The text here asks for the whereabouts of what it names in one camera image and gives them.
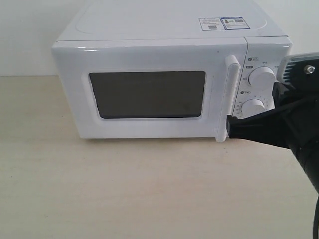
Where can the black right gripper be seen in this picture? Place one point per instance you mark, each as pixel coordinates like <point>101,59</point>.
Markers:
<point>293,124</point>

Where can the white info sticker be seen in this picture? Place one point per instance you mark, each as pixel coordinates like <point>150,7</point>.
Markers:
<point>211,24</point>

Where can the white upper power knob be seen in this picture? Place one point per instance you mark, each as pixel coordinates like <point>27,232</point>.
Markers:
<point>261,78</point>

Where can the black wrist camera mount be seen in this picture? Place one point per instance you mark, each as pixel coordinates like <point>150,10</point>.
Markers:
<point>300,73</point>

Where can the white lower timer knob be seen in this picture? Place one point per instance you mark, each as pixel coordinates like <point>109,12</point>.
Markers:
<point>252,107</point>

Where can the white Midea microwave body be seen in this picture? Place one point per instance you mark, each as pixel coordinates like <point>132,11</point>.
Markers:
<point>128,20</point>

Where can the white microwave door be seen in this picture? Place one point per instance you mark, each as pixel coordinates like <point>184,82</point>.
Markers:
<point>151,88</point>

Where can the blue energy label sticker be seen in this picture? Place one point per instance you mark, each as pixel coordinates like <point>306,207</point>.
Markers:
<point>234,23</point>

